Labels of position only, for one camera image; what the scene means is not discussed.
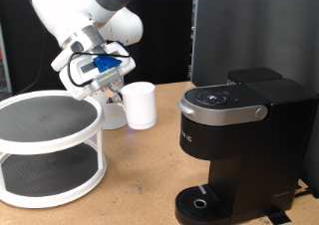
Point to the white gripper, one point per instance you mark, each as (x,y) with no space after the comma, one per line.
(78,90)

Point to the white mug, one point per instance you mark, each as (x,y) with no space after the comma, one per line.
(139,105)

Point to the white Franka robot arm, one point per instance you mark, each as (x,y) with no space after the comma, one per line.
(66,12)

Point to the black Keurig coffee machine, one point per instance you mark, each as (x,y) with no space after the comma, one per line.
(265,152)

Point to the black curtain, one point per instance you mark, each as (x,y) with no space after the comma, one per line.
(166,36)

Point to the white two-tier turntable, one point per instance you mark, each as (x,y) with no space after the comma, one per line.
(50,142)

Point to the black square lid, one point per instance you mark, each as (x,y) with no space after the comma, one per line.
(249,19)

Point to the black tape strip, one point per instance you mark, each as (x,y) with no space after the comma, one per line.
(277,215)

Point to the grey metal frame post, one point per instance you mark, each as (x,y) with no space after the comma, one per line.
(4,59)
(194,36)

